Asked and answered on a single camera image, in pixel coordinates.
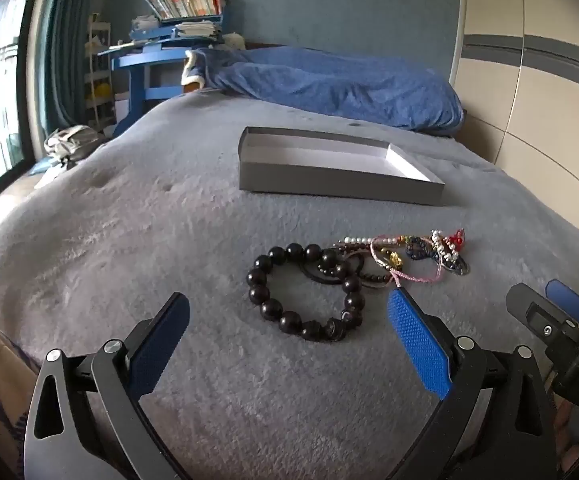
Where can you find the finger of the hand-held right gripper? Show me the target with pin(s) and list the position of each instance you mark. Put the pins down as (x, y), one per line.
(534, 312)
(567, 301)

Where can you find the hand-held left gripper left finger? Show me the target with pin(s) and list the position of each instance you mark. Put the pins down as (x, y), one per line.
(162, 345)

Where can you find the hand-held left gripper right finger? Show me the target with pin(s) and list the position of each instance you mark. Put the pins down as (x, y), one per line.
(419, 345)

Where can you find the grey cardboard box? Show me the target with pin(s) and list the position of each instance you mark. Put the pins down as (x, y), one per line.
(319, 180)

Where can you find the person's right hand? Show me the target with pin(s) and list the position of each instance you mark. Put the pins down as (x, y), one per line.
(567, 435)

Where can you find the grey fleece blanket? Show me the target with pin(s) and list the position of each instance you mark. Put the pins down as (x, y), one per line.
(144, 235)

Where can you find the pearl hair pin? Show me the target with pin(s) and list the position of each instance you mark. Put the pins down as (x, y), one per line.
(357, 240)

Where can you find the beige wardrobe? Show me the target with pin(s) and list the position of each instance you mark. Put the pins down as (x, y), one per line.
(544, 110)

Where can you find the blue desk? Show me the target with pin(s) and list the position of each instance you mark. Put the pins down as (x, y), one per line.
(139, 85)

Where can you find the blue pillow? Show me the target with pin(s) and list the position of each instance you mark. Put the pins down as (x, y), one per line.
(344, 85)

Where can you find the white shelf rack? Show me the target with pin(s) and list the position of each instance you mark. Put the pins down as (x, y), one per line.
(100, 60)

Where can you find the white plush toy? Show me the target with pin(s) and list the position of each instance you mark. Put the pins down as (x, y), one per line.
(234, 41)

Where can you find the stack of papers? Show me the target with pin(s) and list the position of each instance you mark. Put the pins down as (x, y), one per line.
(197, 30)

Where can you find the teal curtain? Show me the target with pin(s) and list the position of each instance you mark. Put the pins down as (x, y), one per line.
(64, 35)

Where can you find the row of books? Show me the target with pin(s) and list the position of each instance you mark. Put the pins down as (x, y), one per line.
(189, 5)

